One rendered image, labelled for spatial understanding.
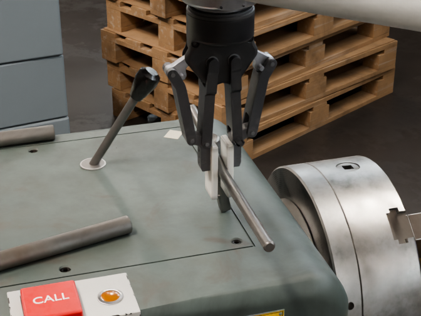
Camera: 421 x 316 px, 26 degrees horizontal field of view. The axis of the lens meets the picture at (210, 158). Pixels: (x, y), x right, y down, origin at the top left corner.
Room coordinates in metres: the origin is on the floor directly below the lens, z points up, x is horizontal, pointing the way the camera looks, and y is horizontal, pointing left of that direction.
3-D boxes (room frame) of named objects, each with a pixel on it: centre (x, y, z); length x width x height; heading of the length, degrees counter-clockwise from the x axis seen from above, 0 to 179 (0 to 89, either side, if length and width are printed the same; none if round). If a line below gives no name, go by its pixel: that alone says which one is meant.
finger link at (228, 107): (0.96, -0.03, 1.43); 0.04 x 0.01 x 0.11; 16
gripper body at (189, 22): (0.96, -0.01, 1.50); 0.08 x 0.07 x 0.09; 106
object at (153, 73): (1.12, 0.09, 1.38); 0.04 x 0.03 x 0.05; 106
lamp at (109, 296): (0.82, 0.11, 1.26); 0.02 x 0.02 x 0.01
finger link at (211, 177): (0.96, 0.00, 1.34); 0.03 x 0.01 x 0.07; 16
